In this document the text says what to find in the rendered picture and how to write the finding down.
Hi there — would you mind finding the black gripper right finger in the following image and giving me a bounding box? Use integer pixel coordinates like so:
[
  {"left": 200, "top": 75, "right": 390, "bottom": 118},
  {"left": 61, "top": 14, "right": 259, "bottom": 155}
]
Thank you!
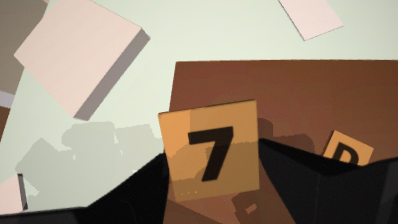
[{"left": 258, "top": 138, "right": 398, "bottom": 224}]

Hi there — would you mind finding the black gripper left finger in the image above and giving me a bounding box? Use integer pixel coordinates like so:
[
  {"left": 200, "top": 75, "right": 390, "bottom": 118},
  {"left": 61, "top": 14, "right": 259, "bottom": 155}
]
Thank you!
[{"left": 0, "top": 153, "right": 169, "bottom": 224}]

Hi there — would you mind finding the pale pink flat card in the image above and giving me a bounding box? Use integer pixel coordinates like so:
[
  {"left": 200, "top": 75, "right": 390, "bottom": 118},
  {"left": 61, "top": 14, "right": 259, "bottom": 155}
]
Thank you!
[{"left": 278, "top": 0, "right": 344, "bottom": 41}]

